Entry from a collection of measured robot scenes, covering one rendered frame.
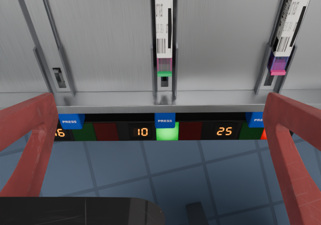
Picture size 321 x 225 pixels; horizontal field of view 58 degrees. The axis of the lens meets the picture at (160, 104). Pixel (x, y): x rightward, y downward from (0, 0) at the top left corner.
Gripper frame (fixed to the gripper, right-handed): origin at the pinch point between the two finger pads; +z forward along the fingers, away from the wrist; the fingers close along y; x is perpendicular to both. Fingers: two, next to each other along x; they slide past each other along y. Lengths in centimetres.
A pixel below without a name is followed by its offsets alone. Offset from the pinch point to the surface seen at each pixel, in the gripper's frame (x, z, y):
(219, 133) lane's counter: 17.8, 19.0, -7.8
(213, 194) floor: 79, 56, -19
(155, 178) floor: 75, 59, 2
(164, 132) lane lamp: 17.6, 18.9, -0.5
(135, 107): 10.4, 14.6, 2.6
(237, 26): 1.9, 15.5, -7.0
